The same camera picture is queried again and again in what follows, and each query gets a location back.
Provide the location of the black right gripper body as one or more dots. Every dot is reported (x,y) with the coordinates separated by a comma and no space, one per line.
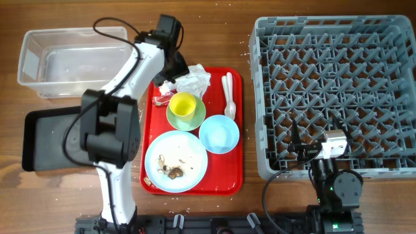
(305,149)

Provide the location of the light blue bowl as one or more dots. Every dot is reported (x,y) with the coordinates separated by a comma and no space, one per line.
(219,134)

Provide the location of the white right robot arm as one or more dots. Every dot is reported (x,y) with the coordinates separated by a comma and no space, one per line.
(338,191)

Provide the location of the white napkin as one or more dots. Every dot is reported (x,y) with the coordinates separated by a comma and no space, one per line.
(196,82)

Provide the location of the green small plate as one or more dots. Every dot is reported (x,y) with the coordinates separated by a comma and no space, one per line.
(194,123)

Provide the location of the grey dishwasher rack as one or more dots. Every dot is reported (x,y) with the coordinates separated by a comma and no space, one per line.
(359,69)

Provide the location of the white plastic fork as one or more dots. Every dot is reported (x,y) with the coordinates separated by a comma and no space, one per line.
(231,108)

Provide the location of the yellow plastic cup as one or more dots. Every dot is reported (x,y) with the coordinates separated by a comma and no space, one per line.
(183,106)

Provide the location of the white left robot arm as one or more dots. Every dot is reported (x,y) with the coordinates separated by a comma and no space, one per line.
(110,131)

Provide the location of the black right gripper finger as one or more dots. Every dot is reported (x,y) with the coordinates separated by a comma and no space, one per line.
(338,124)
(295,137)

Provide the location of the food scrap on tray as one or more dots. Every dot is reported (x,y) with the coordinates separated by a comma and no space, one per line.
(147,181)

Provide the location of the black plastic tray bin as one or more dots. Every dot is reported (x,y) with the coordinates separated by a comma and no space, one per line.
(42,139)

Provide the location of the red snack wrapper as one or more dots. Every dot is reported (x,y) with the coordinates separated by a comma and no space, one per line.
(162,100)

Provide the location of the brown food scraps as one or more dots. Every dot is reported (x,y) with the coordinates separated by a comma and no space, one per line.
(174,166)

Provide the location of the light blue dinner plate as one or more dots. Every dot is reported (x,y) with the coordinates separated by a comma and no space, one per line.
(184,145)

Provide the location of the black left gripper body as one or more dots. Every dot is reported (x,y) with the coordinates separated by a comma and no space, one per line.
(177,66)

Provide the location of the red serving tray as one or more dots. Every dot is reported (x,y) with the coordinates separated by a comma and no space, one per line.
(224,175)

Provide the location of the clear plastic waste bin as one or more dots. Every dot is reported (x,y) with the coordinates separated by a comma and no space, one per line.
(66,62)

